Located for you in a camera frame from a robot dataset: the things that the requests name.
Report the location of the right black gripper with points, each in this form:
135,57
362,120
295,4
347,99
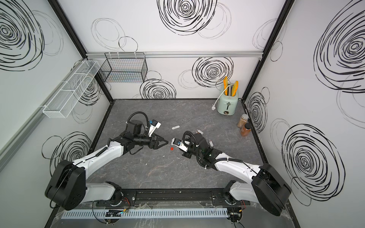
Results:
186,154

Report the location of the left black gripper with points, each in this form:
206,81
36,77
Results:
155,146

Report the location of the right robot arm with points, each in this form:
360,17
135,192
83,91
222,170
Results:
261,184

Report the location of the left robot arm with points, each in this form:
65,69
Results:
68,187

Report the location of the mint green toaster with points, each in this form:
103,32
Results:
227,103

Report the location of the spice jar silver lid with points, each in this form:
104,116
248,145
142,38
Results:
243,120

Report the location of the spice jar black lid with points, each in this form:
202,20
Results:
246,129

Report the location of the white mesh shelf basket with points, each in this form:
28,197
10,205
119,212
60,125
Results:
71,91

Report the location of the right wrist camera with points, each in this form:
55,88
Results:
179,144

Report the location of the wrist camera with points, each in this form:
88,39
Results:
154,124
179,144

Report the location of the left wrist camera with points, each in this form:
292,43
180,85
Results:
154,124

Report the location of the black wire basket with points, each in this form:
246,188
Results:
129,67

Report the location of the grey slotted cable duct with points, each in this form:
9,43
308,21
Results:
146,213

